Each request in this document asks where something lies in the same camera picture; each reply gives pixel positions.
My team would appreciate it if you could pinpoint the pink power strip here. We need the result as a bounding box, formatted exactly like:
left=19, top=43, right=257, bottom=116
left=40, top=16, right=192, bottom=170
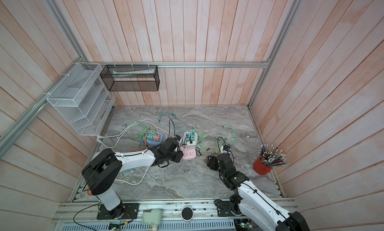
left=180, top=146, right=197, bottom=161

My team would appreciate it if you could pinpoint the white charger plug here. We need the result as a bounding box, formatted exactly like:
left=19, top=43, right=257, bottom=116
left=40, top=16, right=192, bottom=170
left=186, top=141, right=196, bottom=150

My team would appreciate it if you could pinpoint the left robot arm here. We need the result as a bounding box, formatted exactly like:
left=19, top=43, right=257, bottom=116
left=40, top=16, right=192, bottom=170
left=82, top=135, right=183, bottom=217

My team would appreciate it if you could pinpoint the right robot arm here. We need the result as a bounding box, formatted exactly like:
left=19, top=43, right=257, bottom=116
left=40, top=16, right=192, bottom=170
left=207, top=153, right=309, bottom=231

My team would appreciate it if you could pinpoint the blue power strip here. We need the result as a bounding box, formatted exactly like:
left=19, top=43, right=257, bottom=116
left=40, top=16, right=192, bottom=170
left=147, top=130, right=164, bottom=147

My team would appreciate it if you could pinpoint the white power strip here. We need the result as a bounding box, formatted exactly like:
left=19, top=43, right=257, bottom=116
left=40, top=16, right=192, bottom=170
left=183, top=129, right=198, bottom=145

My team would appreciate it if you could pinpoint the red pencil cup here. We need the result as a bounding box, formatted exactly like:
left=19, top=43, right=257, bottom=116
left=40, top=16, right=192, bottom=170
left=253, top=144, right=287, bottom=175

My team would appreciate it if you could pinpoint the black round speaker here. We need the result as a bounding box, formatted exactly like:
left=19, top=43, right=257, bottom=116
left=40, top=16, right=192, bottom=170
left=181, top=206, right=194, bottom=222

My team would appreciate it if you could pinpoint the white box device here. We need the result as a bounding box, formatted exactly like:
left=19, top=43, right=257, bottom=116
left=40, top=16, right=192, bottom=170
left=142, top=209, right=163, bottom=231

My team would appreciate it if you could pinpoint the black mesh basket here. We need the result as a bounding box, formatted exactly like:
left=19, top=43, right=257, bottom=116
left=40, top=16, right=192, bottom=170
left=101, top=64, right=160, bottom=92

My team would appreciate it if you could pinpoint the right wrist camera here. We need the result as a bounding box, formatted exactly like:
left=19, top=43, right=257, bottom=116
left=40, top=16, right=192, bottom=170
left=220, top=145, right=231, bottom=154

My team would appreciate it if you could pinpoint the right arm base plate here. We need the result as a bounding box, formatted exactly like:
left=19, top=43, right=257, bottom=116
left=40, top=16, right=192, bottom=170
left=214, top=199, right=243, bottom=217

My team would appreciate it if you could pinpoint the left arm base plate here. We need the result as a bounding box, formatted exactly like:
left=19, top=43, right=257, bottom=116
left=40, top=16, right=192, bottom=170
left=97, top=203, right=140, bottom=220

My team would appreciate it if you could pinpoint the white wire shelf rack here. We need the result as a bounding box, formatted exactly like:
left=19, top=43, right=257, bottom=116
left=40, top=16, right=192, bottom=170
left=47, top=63, right=115, bottom=136

